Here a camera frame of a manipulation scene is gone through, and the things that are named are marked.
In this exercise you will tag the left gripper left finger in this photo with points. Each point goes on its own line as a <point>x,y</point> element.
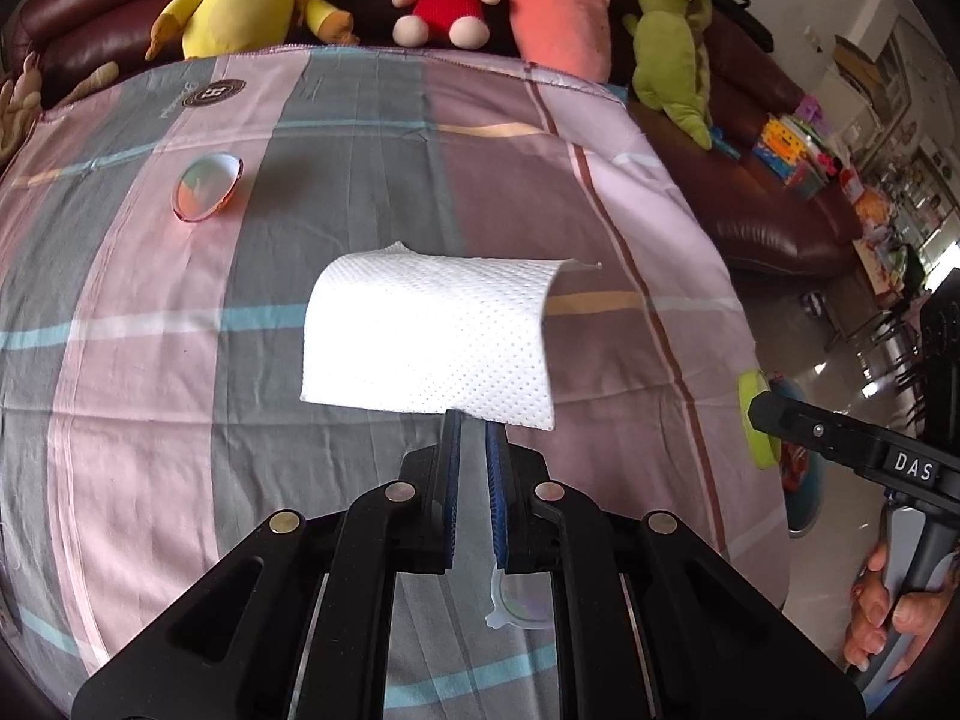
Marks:
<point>295,622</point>

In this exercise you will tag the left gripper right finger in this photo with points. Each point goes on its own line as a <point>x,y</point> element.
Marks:
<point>649,621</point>

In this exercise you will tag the white paper napkin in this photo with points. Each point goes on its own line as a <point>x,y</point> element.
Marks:
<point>397,331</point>

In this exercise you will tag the egg-shaped plastic shell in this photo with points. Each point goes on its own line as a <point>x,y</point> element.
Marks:
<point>206,186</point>

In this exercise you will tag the teal trash bin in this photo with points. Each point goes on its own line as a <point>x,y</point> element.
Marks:
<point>802,486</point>

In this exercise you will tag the person's right hand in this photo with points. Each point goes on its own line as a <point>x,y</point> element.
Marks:
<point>874,616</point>

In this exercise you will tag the plaid pink grey tablecloth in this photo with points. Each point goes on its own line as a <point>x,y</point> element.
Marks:
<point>254,283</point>

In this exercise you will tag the colourful toy books stack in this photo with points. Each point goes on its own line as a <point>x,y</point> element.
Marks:
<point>795,147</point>

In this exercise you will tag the green dinosaur plush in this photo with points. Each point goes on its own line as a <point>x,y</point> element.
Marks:
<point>672,73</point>

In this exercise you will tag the beige long-eared plush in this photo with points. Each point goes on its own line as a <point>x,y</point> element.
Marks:
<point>22,100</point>

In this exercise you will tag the pink carrot rabbit plush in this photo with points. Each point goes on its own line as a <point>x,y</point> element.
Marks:
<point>567,35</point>

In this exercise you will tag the yellow duck plush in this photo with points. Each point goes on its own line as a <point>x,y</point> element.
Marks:
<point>208,28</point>

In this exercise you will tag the dark red leather sofa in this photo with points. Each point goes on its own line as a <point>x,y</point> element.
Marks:
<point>756,222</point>

